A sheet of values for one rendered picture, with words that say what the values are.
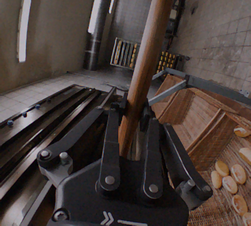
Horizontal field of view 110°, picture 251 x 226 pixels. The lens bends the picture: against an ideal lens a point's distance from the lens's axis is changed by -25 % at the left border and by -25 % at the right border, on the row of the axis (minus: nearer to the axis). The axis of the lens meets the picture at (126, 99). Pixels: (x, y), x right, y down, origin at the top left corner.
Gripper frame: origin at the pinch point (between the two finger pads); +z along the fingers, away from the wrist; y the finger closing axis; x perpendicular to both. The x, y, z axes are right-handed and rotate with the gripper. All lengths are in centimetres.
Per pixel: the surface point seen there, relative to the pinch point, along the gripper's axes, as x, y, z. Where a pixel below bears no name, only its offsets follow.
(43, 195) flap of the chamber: -38.6, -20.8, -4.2
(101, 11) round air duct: 100, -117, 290
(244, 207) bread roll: -32, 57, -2
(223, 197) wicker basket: -42, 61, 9
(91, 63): -35, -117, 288
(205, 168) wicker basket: -42, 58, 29
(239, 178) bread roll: -25, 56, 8
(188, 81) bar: 3.9, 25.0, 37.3
